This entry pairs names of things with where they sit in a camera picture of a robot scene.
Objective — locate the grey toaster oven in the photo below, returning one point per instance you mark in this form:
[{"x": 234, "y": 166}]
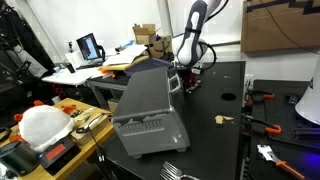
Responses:
[{"x": 149, "y": 116}]

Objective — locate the orange handled clamp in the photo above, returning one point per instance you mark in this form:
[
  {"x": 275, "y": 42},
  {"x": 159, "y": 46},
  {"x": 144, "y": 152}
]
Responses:
[
  {"x": 259, "y": 95},
  {"x": 268, "y": 128}
]

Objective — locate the silver fork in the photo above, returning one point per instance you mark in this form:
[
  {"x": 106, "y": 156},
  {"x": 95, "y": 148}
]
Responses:
[{"x": 170, "y": 172}]

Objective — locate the large cardboard sheet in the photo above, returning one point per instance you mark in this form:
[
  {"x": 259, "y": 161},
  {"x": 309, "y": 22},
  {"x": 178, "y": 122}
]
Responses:
[{"x": 280, "y": 24}]

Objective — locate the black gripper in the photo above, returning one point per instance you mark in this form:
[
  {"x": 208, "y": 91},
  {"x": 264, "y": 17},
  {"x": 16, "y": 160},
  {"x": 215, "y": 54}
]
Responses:
[{"x": 190, "y": 81}]

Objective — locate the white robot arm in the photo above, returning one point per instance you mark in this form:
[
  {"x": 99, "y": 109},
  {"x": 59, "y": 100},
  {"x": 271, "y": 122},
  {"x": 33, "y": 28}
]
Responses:
[{"x": 192, "y": 47}]

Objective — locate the cardboard box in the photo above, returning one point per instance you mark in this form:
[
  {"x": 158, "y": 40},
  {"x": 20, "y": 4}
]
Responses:
[{"x": 158, "y": 46}]

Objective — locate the orange handled tool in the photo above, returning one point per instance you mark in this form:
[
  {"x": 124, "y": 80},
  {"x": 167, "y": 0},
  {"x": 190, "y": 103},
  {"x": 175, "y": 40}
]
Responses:
[{"x": 268, "y": 154}]

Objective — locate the open laptop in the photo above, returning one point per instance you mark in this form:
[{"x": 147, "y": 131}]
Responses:
[{"x": 92, "y": 53}]

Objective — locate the wooden side table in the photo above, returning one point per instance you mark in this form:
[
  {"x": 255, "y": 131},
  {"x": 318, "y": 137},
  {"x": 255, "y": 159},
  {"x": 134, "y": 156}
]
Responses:
[{"x": 92, "y": 125}]

